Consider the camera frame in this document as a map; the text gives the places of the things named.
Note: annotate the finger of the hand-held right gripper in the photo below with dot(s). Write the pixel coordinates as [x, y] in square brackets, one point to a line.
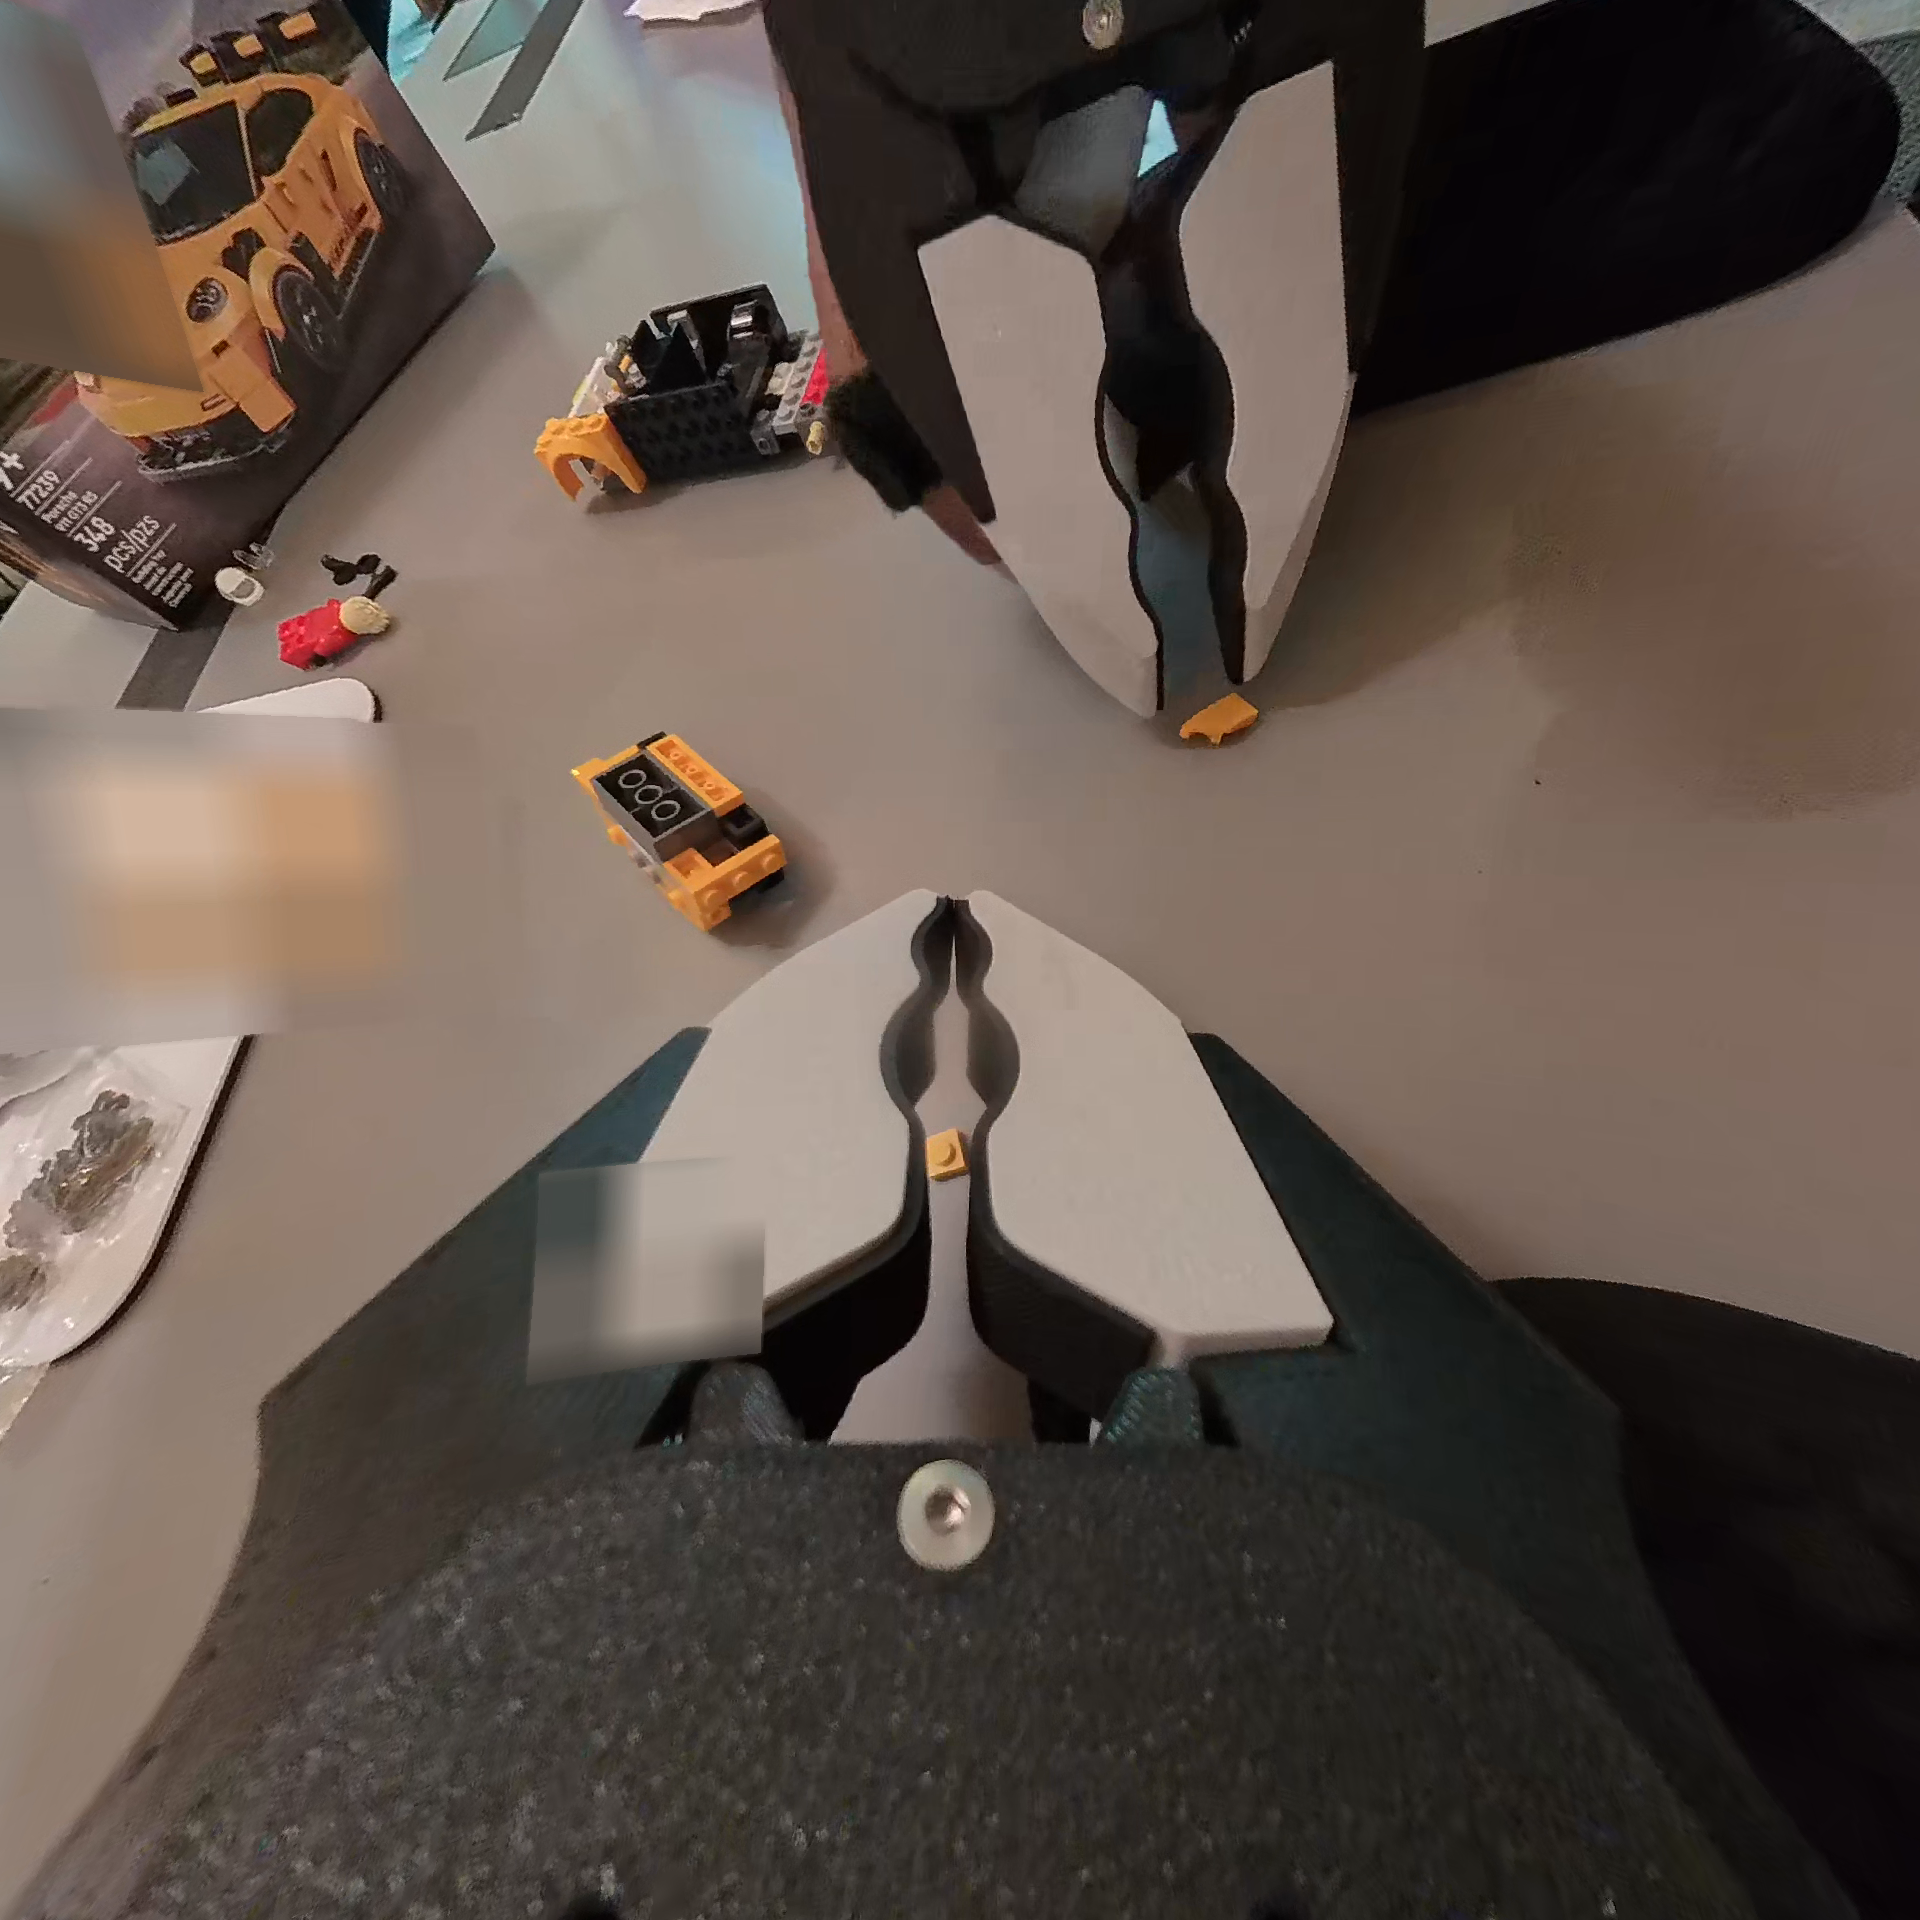
[1289, 330]
[1037, 450]

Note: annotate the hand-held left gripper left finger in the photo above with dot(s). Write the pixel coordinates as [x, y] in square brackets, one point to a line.
[809, 1079]

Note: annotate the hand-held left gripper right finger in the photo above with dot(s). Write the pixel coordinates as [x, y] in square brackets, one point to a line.
[1142, 1170]

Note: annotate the orange black lego assembly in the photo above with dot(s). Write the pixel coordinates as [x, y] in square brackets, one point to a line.
[683, 833]

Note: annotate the orange curved lego slope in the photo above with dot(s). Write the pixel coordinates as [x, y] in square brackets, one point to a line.
[1219, 721]

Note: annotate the person's right forearm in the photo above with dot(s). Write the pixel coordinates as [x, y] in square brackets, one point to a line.
[1651, 180]

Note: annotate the small orange lego tile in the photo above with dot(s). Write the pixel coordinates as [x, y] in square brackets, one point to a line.
[950, 1154]

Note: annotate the black lego car chassis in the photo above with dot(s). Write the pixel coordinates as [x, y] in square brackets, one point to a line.
[691, 404]

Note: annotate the lego set box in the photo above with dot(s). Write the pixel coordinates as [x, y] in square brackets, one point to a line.
[300, 224]

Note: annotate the red lego minifigure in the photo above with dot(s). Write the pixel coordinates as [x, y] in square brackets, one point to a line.
[323, 628]

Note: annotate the black lego minifigure parts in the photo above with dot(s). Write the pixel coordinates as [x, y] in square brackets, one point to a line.
[359, 569]

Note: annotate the plastic bag of lego pieces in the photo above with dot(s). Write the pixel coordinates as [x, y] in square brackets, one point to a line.
[77, 1184]

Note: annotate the white lego helmet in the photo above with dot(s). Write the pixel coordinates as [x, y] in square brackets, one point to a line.
[240, 586]

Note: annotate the person's right hand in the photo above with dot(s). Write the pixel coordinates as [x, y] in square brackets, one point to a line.
[967, 534]

